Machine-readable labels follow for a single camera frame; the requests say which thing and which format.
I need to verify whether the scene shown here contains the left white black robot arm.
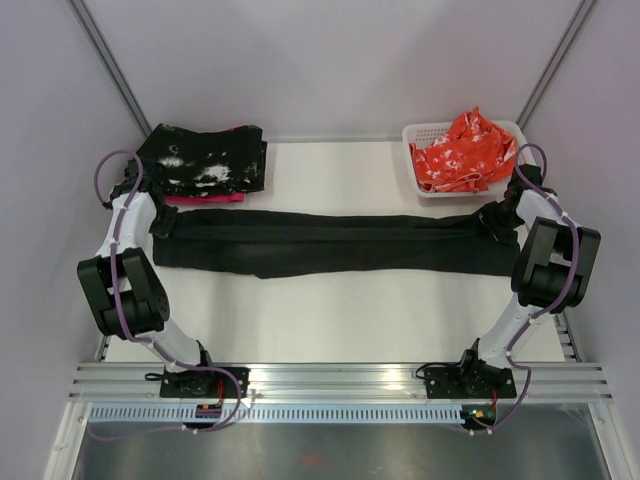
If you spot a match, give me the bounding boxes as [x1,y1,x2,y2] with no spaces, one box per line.
[77,150,218,397]

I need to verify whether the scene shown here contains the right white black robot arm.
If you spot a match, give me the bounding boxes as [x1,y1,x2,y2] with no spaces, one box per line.
[455,164,602,399]

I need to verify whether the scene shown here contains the folded black white trousers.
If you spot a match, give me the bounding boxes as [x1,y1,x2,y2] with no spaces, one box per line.
[136,124,267,198]

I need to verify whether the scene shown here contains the orange white garment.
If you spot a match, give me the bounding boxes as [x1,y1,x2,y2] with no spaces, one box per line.
[404,108,518,195]

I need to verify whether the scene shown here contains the white plastic basket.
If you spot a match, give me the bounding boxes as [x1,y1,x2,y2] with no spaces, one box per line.
[402,119,543,204]

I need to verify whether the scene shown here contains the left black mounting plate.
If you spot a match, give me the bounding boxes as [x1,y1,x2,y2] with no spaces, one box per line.
[145,367,250,399]

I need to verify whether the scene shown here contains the black mounting plate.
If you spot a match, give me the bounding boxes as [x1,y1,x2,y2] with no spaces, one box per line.
[145,367,250,399]
[415,361,517,400]

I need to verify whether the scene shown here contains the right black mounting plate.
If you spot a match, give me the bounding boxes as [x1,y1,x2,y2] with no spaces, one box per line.
[415,361,517,400]

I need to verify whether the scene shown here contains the right aluminium frame post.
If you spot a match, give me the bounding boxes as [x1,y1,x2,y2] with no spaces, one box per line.
[516,0,599,130]

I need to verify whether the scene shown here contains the aluminium frame post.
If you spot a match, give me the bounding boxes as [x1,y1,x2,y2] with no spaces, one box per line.
[516,0,599,130]
[67,0,152,137]

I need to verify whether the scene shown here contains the slotted grey cable duct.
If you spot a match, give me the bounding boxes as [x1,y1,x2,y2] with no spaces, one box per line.
[89,403,463,425]

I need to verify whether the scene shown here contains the left aluminium frame post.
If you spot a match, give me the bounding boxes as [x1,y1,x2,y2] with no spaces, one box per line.
[67,0,152,137]

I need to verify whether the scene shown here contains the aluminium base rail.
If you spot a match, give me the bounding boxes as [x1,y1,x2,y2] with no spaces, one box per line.
[67,362,613,404]

